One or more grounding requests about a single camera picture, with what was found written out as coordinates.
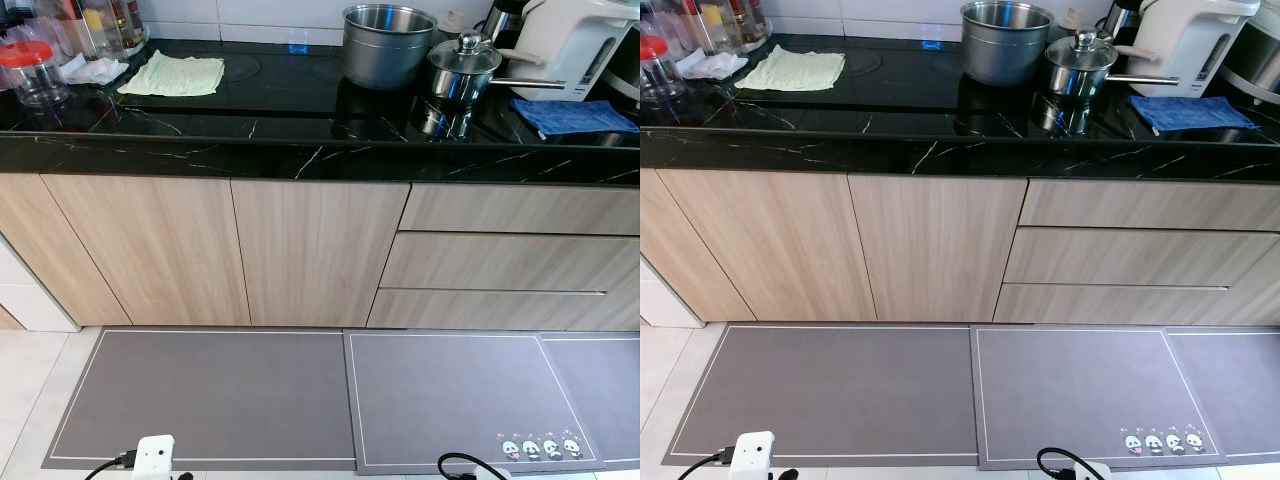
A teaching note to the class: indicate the white cabinet panel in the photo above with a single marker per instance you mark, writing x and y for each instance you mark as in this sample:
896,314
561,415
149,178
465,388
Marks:
25,290
660,300

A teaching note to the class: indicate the white electric water boiler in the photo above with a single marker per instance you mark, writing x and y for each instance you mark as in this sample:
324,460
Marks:
570,45
1190,45

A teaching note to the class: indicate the steel and black kettle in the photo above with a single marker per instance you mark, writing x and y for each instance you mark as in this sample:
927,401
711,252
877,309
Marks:
500,20
1118,18

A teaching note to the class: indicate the large steel stock pot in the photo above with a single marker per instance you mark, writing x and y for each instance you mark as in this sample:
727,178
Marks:
1005,45
385,50

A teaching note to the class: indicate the small steel saucepan with lid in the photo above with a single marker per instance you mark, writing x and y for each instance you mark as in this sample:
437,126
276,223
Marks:
1078,68
462,70

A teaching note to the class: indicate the grey floor mat panda print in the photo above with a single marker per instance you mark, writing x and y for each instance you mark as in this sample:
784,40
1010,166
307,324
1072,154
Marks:
1080,395
450,400

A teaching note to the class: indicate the blue cloth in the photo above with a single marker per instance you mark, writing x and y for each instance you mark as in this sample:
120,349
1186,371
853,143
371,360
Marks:
575,117
1190,112

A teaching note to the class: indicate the black glass induction cooktop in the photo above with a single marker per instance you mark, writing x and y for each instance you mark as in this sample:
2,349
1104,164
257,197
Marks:
900,70
280,75

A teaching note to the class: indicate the light wood drawer front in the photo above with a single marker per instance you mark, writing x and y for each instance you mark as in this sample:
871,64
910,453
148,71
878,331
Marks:
520,210
490,310
500,262
1130,257
1150,205
1100,305

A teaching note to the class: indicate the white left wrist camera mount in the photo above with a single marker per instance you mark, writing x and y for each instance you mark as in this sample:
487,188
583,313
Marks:
755,455
155,455

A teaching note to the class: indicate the light wood cabinet door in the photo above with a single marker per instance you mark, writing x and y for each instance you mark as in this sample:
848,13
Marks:
680,240
770,245
150,250
315,255
935,250
45,250

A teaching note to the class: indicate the clear jar red lid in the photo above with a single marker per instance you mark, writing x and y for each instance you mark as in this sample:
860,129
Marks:
30,75
655,70

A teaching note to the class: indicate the clear plastic container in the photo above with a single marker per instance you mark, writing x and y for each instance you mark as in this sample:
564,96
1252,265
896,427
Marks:
55,35
675,30

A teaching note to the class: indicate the pale yellow dish cloth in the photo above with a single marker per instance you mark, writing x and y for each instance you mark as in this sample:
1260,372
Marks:
795,70
175,75

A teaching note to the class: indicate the clear bottle yellow cap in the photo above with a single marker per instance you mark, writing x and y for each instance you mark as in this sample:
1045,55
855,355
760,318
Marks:
93,30
711,28

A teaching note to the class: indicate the white crumpled cloth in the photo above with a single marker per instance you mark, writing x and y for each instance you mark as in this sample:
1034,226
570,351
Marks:
712,65
95,70

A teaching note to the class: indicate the dark sauce bottle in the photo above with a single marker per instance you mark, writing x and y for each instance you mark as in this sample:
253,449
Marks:
128,20
748,18

